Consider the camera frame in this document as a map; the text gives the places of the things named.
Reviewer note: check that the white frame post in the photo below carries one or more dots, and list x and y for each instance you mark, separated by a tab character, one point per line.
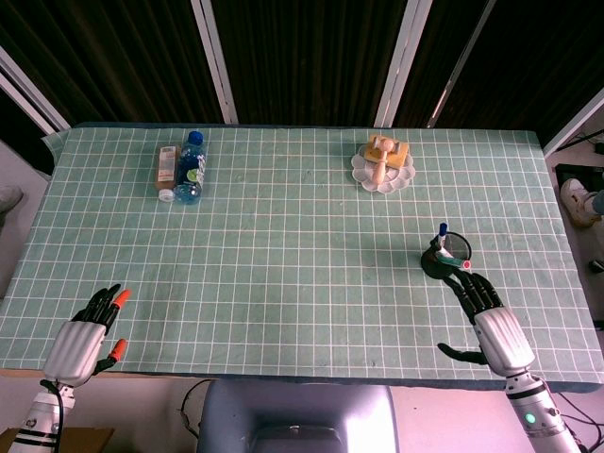
214	61
398	61
453	71
573	122
33	99

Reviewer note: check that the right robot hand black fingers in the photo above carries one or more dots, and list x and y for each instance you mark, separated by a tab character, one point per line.
505	340

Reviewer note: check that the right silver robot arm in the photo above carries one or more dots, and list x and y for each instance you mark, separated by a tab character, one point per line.
538	415

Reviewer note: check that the grey robot torso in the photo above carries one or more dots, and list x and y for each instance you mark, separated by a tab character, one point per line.
297	415

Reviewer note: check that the brown bottle with white cap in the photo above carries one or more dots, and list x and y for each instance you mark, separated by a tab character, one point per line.
166	170

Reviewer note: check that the black mesh pen holder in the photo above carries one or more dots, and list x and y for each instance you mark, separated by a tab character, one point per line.
431	264

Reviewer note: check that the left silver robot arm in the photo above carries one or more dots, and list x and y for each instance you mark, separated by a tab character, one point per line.
40	415

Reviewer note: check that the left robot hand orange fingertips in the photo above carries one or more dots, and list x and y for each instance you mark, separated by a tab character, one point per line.
75	349

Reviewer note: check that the blue plastic water bottle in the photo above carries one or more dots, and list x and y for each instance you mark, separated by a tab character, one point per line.
190	165

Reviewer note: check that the yellow sponge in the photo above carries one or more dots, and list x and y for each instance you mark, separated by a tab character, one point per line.
400	153

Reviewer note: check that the green grid tablecloth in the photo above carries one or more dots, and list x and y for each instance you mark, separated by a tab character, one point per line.
283	264

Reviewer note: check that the white sneaker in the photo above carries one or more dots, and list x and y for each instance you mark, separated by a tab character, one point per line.
576	200

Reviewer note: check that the white flower-shaped plate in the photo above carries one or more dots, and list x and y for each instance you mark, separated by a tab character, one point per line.
396	179

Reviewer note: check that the dark curtain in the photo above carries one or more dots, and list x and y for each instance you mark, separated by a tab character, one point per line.
307	56

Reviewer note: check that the green marker with red cap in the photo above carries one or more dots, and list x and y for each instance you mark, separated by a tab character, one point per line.
455	261

